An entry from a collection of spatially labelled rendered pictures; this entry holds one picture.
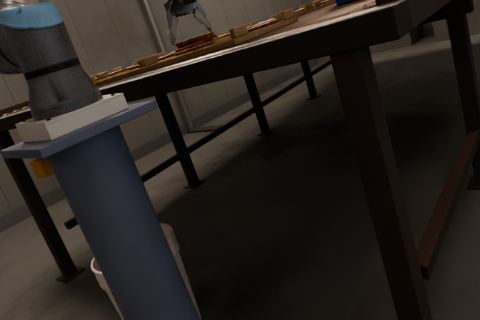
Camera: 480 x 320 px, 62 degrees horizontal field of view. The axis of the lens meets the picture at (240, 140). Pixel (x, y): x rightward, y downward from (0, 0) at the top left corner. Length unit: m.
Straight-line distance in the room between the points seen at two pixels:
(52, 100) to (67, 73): 0.06
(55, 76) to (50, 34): 0.08
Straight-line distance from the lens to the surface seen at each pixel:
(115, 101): 0.93
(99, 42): 4.40
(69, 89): 0.91
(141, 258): 0.99
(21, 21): 0.93
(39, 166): 1.94
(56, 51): 0.92
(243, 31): 1.13
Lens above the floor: 0.96
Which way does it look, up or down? 15 degrees down
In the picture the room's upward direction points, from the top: 19 degrees counter-clockwise
